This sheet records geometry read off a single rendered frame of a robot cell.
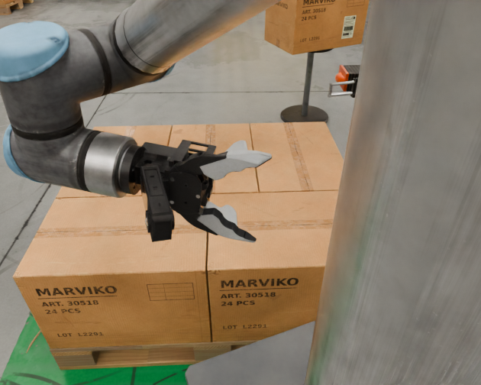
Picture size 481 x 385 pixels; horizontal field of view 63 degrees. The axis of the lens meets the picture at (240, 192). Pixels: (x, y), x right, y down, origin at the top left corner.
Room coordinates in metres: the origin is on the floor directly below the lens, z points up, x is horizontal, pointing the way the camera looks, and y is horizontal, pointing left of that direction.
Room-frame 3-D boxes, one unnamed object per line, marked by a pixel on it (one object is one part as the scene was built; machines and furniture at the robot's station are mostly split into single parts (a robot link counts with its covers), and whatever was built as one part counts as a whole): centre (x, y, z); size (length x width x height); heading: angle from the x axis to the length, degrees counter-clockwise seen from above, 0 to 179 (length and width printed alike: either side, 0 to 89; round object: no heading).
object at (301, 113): (3.00, -0.54, 0.31); 0.40 x 0.40 x 0.62
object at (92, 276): (1.33, 0.13, 0.34); 1.20 x 1.00 x 0.40; 93
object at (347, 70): (1.05, -0.32, 1.08); 0.08 x 0.07 x 0.05; 92
